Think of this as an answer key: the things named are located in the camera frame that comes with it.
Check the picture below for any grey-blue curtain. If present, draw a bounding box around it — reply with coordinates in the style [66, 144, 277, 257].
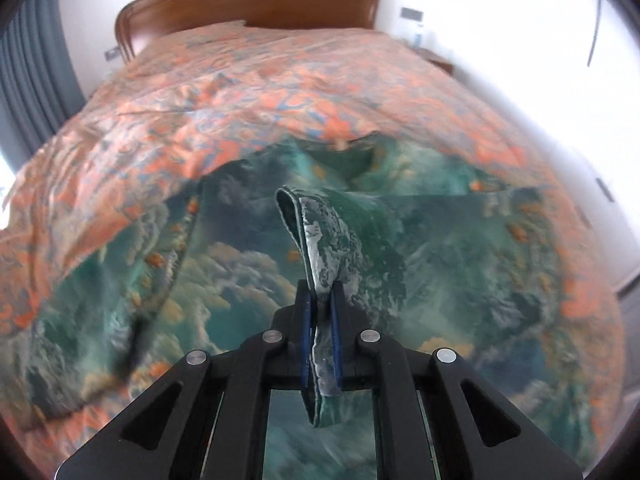
[0, 0, 86, 171]

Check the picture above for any white wardrobe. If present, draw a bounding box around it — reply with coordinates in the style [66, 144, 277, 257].
[475, 0, 640, 286]

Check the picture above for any wooden headboard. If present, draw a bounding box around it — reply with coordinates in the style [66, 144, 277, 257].
[115, 0, 383, 63]

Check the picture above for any orange patterned quilt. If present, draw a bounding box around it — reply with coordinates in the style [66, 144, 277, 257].
[0, 20, 626, 480]

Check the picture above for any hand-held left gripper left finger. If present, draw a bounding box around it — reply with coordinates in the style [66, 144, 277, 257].
[52, 280, 318, 480]

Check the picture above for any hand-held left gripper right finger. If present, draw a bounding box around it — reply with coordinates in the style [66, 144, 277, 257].
[327, 280, 586, 480]

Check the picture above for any wooden nightstand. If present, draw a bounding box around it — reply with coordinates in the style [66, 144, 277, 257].
[415, 47, 456, 76]

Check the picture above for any green printed garment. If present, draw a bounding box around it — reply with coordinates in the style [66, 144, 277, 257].
[25, 132, 608, 480]

